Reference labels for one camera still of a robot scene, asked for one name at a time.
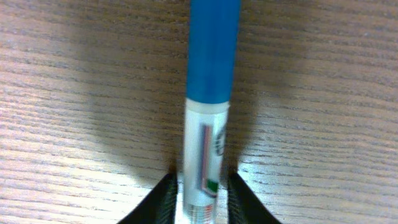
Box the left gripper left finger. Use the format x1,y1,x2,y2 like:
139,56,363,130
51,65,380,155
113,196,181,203
118,173,178,224

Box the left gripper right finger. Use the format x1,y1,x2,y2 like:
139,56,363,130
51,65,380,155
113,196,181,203
228,173,281,224

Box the blue cap marker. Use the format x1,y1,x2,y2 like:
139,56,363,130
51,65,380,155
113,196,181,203
181,0,241,224

